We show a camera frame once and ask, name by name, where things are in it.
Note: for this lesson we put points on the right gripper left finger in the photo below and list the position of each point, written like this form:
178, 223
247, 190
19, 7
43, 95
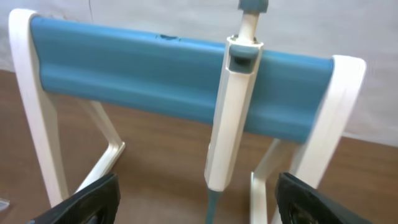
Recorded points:
90, 205

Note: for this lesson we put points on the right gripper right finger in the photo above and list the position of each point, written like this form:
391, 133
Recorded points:
298, 202

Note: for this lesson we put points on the white pipette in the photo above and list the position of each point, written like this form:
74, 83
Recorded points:
231, 124

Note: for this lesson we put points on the white and blue stand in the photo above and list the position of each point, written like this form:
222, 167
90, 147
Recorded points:
124, 77

